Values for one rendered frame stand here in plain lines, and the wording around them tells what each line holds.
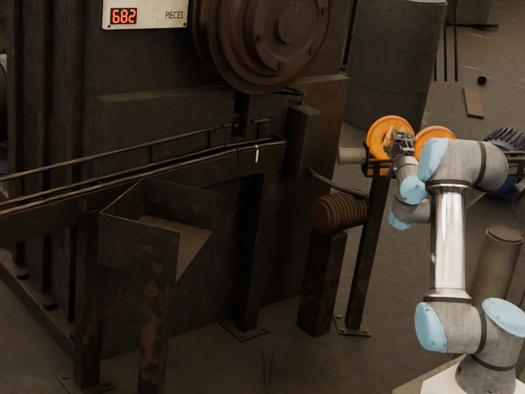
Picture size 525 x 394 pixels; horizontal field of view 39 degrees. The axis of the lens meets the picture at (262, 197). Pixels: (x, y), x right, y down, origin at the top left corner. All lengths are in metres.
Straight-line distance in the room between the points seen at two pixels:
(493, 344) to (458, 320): 0.11
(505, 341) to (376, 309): 1.11
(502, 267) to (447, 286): 0.68
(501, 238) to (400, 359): 0.57
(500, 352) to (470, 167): 0.46
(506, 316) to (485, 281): 0.67
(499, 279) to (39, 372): 1.50
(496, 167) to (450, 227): 0.20
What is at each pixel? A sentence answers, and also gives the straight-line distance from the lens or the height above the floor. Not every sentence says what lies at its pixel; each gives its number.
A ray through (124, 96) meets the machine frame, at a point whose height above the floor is 0.87.
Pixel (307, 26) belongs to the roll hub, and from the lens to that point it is 2.20.
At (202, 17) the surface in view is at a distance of 2.12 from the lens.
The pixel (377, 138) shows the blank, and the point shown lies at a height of 0.74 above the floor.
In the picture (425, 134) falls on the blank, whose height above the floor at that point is 0.77.
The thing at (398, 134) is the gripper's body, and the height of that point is 0.80.
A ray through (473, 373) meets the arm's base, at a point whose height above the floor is 0.42.
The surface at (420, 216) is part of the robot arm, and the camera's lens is 2.31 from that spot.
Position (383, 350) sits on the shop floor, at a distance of 2.74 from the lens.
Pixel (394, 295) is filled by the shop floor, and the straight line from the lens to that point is 3.08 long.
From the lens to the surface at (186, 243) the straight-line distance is 1.93.
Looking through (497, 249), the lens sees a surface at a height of 0.48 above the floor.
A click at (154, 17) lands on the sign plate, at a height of 1.09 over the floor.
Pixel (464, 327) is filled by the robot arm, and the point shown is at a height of 0.56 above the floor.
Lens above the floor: 1.49
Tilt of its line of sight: 23 degrees down
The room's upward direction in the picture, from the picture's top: 8 degrees clockwise
